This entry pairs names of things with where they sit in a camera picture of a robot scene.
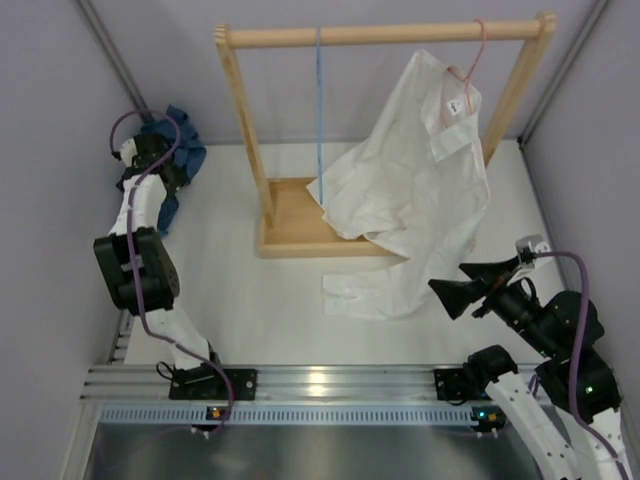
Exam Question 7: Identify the aluminium frame post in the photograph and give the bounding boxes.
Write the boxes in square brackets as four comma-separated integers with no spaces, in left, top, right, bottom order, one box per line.
[517,0,615,151]
[72,0,147,109]

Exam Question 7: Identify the left aluminium frame post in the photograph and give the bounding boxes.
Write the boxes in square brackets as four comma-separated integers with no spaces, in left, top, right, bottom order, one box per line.
[72,0,147,109]

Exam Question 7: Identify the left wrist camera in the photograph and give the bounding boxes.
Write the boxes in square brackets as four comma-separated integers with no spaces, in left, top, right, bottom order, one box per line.
[111,138,137,166]

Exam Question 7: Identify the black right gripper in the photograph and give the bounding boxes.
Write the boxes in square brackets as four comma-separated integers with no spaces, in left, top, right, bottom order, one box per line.
[429,253,559,357]

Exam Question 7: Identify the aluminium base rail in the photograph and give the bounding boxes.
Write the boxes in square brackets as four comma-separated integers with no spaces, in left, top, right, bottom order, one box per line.
[80,365,437,404]

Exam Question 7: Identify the white shirt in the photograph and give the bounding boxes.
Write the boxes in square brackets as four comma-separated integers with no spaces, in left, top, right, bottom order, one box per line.
[306,50,490,320]

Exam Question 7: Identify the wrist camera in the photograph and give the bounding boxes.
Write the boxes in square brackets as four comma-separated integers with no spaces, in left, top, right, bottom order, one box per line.
[111,138,137,166]
[515,234,551,265]

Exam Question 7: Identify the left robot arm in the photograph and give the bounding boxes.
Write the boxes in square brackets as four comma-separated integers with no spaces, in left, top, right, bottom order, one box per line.
[93,133,226,399]

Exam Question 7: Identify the purple cable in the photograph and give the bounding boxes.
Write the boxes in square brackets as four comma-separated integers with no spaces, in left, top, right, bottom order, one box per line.
[533,249,634,480]
[108,109,236,432]

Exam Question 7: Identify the black mounting plate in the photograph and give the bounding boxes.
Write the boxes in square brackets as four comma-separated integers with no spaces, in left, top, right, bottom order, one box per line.
[169,365,258,401]
[433,368,488,404]

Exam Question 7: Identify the blue wire hanger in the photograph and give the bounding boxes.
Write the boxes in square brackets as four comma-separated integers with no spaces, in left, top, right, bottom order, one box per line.
[315,27,324,206]

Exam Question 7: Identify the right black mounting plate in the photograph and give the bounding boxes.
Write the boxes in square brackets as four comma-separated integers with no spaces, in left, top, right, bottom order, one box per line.
[433,368,488,404]

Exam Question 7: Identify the right aluminium frame post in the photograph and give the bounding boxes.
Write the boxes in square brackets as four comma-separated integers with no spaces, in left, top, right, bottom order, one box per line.
[517,0,615,151]

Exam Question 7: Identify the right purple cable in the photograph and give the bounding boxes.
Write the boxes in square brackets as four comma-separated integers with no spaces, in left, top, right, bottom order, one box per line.
[533,249,634,480]

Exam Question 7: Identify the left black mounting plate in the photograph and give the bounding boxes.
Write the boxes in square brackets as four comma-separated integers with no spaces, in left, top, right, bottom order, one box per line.
[169,365,258,401]

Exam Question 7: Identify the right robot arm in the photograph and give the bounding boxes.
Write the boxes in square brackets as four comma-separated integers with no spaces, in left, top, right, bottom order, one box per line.
[429,249,632,479]

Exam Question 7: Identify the slotted cable duct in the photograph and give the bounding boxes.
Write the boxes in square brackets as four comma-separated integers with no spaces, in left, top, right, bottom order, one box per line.
[100,404,505,427]

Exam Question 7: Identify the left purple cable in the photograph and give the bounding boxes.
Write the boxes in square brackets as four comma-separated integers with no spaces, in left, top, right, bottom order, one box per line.
[108,109,236,432]

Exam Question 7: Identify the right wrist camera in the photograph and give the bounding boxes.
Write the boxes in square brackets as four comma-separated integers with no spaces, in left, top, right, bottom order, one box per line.
[515,234,551,265]

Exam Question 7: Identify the pink wire hanger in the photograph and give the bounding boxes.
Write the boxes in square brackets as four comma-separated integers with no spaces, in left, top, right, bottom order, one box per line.
[440,19,488,127]

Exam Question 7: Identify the wooden clothes rack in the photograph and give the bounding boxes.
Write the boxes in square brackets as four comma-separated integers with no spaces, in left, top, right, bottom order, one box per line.
[215,12,557,259]

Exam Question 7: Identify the blue checked shirt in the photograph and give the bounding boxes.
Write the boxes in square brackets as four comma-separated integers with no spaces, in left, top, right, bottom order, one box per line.
[109,104,207,237]

